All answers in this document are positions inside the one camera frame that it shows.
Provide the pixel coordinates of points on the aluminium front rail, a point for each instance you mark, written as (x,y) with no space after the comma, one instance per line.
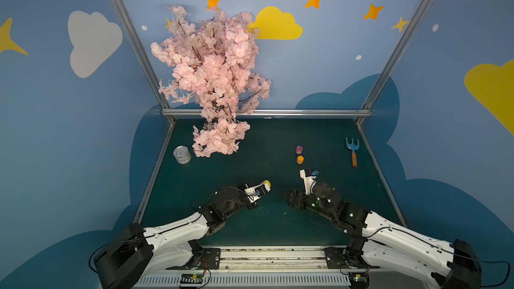
(287,259)

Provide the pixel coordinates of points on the aluminium frame back bar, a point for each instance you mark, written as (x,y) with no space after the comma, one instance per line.
(278,112)

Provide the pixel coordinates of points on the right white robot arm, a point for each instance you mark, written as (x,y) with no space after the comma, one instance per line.
(376,242)

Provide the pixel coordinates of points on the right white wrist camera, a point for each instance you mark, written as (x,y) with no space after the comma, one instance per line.
(309,178)

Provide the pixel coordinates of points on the blue garden fork toy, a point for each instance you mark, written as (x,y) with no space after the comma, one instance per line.
(353,146)

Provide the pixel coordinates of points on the pink cherry blossom tree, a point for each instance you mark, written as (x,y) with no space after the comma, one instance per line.
(213,65)

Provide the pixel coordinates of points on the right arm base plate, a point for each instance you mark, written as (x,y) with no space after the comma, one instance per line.
(335,257)

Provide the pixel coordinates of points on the aluminium frame post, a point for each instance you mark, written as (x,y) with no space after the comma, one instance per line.
(128,26)
(418,15)

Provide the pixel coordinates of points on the aluminium frame right post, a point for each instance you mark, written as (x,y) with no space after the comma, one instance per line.
(418,15)

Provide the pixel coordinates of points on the aluminium frame left post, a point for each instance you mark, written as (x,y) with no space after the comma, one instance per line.
(128,26)

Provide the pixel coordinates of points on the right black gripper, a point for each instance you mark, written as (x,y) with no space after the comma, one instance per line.
(299,199)

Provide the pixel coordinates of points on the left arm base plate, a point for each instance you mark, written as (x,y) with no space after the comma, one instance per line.
(202,258)

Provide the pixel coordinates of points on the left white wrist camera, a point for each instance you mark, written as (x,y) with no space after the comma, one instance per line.
(258,190)

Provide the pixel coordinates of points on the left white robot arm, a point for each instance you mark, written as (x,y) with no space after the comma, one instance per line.
(140,251)

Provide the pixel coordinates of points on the small circuit board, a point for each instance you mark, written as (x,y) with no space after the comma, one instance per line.
(191,280)

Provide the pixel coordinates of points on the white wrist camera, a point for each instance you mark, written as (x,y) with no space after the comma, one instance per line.
(258,190)
(309,178)

